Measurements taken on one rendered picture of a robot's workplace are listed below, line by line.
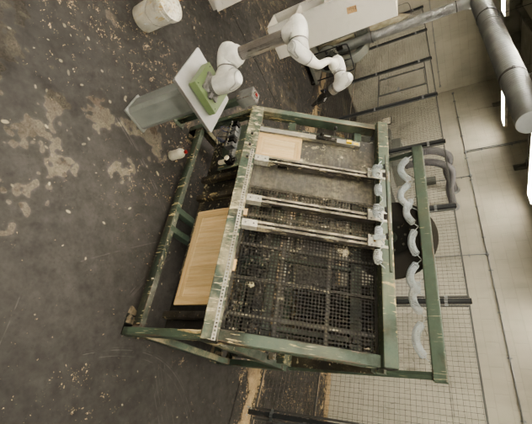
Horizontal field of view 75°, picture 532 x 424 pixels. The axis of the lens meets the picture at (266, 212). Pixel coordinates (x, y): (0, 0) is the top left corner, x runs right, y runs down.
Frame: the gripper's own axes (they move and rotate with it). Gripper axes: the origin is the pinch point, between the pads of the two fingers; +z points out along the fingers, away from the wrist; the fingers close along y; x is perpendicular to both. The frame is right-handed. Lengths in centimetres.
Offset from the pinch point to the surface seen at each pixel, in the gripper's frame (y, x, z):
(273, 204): -93, 3, 31
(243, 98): 4, 48, 45
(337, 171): -48, -40, 6
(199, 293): -167, 23, 86
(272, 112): 10.1, 15.4, 45.1
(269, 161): -51, 11, 37
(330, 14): 322, -73, 93
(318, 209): -91, -28, 11
